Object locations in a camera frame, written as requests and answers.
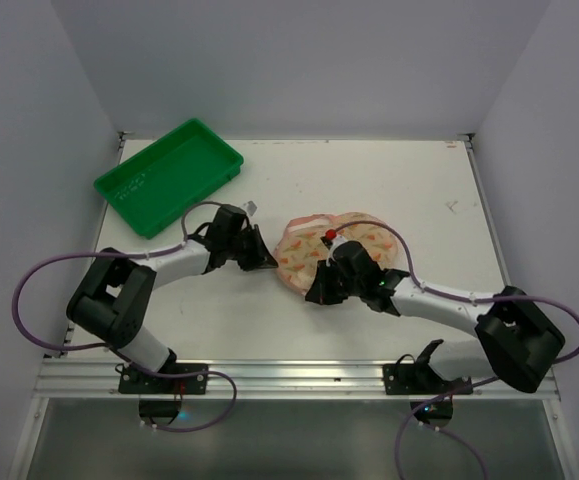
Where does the aluminium mounting rail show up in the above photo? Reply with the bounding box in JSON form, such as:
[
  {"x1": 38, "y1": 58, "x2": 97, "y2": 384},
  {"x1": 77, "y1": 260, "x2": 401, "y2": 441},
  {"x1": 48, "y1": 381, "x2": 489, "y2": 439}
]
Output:
[{"x1": 32, "y1": 355, "x2": 561, "y2": 401}]

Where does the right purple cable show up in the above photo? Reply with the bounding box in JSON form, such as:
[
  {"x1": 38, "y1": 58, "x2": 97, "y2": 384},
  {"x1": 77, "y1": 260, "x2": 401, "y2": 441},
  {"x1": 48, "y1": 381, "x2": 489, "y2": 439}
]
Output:
[{"x1": 336, "y1": 220, "x2": 579, "y2": 480}]

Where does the pink bra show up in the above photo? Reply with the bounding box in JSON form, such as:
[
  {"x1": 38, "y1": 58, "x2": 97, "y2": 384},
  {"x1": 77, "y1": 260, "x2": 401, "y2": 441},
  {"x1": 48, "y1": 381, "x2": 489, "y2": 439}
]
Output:
[{"x1": 285, "y1": 214, "x2": 334, "y2": 234}]

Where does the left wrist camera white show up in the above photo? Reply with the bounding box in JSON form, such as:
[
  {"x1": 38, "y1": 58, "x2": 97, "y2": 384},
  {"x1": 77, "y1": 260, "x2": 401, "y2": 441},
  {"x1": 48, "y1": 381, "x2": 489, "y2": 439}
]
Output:
[{"x1": 242, "y1": 201, "x2": 258, "y2": 216}]

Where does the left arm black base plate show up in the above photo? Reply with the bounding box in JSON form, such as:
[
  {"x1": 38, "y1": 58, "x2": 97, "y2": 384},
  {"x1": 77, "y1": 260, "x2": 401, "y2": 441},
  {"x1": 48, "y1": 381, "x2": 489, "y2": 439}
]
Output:
[{"x1": 115, "y1": 363, "x2": 208, "y2": 425}]

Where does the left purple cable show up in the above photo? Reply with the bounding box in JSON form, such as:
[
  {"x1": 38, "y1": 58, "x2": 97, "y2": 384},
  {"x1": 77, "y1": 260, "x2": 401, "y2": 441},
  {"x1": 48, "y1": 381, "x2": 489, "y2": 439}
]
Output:
[{"x1": 11, "y1": 200, "x2": 238, "y2": 433}]

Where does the purple cable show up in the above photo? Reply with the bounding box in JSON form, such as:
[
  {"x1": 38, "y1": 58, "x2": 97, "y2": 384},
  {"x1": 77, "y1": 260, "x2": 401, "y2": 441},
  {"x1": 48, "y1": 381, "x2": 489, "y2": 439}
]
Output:
[
  {"x1": 11, "y1": 200, "x2": 238, "y2": 433},
  {"x1": 336, "y1": 220, "x2": 579, "y2": 480}
]

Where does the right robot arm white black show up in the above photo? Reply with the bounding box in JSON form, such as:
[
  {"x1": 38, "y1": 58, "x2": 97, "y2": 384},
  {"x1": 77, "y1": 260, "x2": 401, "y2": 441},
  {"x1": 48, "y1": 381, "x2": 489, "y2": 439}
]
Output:
[{"x1": 305, "y1": 241, "x2": 565, "y2": 393}]

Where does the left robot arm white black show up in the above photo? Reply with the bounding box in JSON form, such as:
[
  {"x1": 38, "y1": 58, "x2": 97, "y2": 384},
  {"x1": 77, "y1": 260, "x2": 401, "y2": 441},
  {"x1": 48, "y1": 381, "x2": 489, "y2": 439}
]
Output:
[{"x1": 66, "y1": 204, "x2": 278, "y2": 378}]

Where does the green plastic tray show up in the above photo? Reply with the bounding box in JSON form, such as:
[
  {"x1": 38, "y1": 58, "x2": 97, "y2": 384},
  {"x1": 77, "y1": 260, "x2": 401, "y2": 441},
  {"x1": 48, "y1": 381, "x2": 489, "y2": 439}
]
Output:
[{"x1": 94, "y1": 119, "x2": 244, "y2": 239}]

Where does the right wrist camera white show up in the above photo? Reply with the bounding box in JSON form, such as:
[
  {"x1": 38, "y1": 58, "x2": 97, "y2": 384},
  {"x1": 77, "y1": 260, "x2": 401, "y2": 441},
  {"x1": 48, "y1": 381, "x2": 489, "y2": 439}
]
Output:
[{"x1": 321, "y1": 229, "x2": 348, "y2": 264}]

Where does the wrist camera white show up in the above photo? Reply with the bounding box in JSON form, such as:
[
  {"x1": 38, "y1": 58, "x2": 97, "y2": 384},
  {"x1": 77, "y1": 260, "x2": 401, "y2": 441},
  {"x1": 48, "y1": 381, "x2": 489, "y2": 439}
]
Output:
[
  {"x1": 321, "y1": 229, "x2": 348, "y2": 264},
  {"x1": 242, "y1": 201, "x2": 258, "y2": 216}
]

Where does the carrot print laundry bag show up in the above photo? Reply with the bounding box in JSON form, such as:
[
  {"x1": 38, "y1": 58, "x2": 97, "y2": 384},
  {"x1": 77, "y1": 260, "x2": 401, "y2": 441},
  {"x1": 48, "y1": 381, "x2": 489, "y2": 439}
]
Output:
[{"x1": 273, "y1": 212, "x2": 400, "y2": 296}]

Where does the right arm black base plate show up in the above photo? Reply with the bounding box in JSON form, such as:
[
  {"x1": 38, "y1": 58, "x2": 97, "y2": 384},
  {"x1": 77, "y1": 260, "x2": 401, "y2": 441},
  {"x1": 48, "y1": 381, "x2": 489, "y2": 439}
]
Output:
[{"x1": 382, "y1": 354, "x2": 473, "y2": 427}]

